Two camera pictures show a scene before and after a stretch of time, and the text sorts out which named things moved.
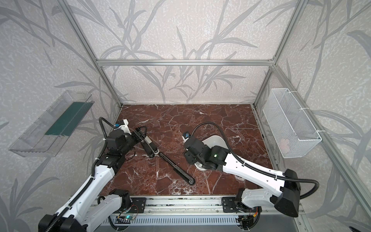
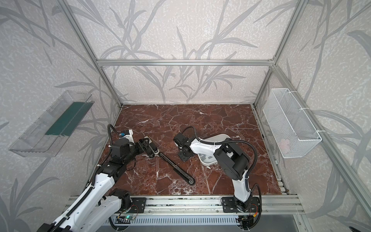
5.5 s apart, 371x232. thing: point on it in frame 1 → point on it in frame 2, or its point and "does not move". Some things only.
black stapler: [178, 170] does not move
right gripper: [189, 156] → [184, 149]
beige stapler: [155, 150] does not move
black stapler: [148, 150] does not move
